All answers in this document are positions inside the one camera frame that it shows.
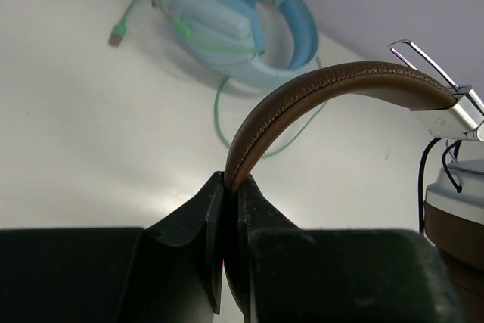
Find green headphone cable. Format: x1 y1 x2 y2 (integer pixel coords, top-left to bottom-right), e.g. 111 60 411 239
108 0 326 160

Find brown silver headphones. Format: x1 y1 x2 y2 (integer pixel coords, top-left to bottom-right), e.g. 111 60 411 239
223 38 484 301

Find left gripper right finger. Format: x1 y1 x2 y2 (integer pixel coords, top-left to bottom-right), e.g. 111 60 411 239
225 178 464 322

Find light blue headphones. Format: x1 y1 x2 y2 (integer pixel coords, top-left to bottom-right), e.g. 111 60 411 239
172 0 318 90

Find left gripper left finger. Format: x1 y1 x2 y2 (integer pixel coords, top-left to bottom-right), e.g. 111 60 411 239
1 172 224 322

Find thin black headphone cable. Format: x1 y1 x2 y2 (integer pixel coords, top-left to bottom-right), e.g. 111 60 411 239
417 137 464 233

